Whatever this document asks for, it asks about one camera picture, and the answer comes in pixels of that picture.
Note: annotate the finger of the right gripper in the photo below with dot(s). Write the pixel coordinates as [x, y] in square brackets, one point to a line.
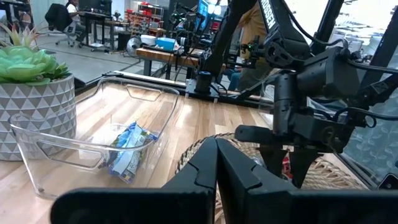
[273, 158]
[300, 165]

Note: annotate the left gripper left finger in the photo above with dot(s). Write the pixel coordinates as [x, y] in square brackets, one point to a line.
[155, 208]

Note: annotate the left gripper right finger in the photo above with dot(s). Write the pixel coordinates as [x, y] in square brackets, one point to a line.
[280, 208]

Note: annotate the blue red-ended granola bar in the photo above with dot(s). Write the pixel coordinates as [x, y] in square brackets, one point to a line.
[286, 168]

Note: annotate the light blue raisin granola bar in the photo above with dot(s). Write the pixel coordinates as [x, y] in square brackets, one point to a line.
[124, 166]

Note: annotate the blue snack packet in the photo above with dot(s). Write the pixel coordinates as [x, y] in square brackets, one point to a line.
[135, 137]

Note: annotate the black background robot arm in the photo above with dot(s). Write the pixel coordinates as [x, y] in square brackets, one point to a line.
[186, 28]

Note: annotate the round woven wicker basket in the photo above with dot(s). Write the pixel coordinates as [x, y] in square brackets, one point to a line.
[332, 177]

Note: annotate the frosted patterned panel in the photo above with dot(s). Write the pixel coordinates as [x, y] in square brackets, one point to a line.
[373, 149]

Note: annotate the person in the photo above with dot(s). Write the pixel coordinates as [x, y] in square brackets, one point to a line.
[73, 14]
[252, 25]

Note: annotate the wooden workbench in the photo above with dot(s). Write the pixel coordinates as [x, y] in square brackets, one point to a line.
[168, 57]

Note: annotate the lit blue screen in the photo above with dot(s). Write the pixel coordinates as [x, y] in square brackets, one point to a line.
[202, 11]

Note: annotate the blue box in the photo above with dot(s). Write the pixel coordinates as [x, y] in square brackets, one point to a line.
[166, 43]

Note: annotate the succulent in patterned pot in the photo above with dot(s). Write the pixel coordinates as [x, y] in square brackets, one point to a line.
[37, 105]

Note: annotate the white box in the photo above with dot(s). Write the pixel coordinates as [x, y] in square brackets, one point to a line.
[148, 40]

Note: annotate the grey floor fan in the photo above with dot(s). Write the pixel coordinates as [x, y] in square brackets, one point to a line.
[133, 46]

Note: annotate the storage shelf with boxes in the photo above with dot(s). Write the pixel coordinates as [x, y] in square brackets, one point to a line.
[146, 15]

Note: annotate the black office desk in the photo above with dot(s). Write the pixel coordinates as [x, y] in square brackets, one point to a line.
[93, 28]

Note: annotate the black computer monitor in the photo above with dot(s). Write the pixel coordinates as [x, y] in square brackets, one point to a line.
[94, 6]

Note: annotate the black office chair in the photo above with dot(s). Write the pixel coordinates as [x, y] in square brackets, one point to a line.
[57, 18]

